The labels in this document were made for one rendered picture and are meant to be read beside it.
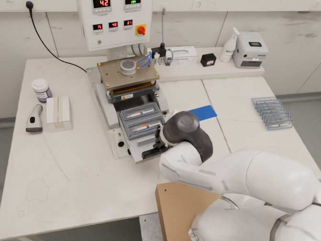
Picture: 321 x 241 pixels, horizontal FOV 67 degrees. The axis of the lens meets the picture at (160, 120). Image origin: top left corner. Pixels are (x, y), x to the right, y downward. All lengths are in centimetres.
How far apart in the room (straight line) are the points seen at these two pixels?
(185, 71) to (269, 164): 130
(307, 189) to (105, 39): 104
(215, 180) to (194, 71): 126
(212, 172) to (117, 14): 85
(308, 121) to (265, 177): 259
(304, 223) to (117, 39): 107
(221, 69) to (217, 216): 128
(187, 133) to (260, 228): 30
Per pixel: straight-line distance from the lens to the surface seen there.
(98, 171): 132
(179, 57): 175
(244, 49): 185
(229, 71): 187
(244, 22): 204
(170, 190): 117
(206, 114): 159
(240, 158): 58
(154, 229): 123
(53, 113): 146
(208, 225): 77
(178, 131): 71
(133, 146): 113
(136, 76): 121
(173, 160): 71
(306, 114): 316
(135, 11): 123
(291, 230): 53
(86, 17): 118
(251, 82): 193
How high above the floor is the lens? 195
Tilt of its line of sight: 54 degrees down
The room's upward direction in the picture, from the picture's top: 11 degrees clockwise
